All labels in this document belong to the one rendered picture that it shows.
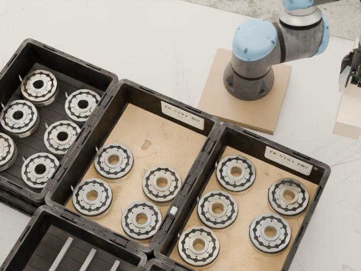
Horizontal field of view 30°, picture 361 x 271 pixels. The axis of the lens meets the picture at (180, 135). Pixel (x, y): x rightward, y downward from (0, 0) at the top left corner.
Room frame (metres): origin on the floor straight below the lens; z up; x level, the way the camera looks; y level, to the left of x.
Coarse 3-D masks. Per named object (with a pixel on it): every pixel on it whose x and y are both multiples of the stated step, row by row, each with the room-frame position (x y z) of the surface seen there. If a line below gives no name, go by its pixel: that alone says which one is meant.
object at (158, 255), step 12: (216, 132) 0.79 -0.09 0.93; (240, 132) 0.78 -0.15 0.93; (252, 132) 0.78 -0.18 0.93; (216, 144) 0.75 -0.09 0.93; (276, 144) 0.75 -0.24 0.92; (204, 156) 0.72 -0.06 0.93; (300, 156) 0.71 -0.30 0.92; (324, 168) 0.67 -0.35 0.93; (192, 180) 0.66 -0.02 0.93; (324, 180) 0.64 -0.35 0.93; (180, 204) 0.60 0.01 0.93; (312, 204) 0.58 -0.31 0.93; (168, 228) 0.54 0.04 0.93; (300, 228) 0.52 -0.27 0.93; (300, 240) 0.49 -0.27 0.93; (156, 252) 0.48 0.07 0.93; (168, 264) 0.45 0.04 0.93; (180, 264) 0.45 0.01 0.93; (288, 264) 0.44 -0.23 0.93
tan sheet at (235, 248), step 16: (256, 160) 0.75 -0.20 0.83; (256, 176) 0.70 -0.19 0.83; (272, 176) 0.70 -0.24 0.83; (288, 176) 0.70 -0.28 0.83; (256, 192) 0.66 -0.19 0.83; (240, 208) 0.62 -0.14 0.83; (256, 208) 0.62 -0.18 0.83; (192, 224) 0.58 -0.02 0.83; (240, 224) 0.57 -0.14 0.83; (288, 224) 0.57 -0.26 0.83; (224, 240) 0.53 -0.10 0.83; (240, 240) 0.53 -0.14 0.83; (176, 256) 0.50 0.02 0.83; (224, 256) 0.49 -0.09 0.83; (240, 256) 0.49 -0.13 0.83; (256, 256) 0.49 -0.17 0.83; (272, 256) 0.49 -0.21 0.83
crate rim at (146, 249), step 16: (128, 80) 0.96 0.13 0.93; (112, 96) 0.92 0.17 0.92; (160, 96) 0.90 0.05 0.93; (192, 112) 0.85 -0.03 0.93; (80, 144) 0.77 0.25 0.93; (208, 144) 0.75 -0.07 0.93; (64, 176) 0.69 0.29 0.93; (192, 176) 0.67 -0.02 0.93; (48, 192) 0.64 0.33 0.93; (64, 208) 0.60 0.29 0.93; (96, 224) 0.56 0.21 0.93; (160, 224) 0.55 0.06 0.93
